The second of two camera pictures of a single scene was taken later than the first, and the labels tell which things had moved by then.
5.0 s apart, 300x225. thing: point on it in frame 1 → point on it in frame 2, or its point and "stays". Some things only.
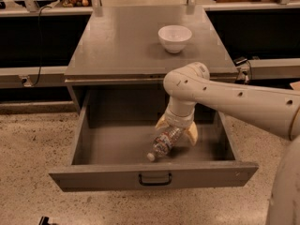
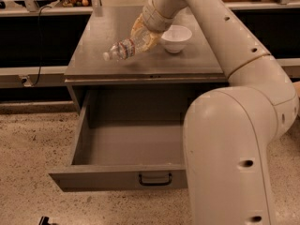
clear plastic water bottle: [163, 143] → [128, 47]
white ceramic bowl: [174, 37] stays
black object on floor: [44, 220] stays
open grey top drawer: [114, 131] stays
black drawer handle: [155, 183] stays
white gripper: [178, 120] → [156, 20]
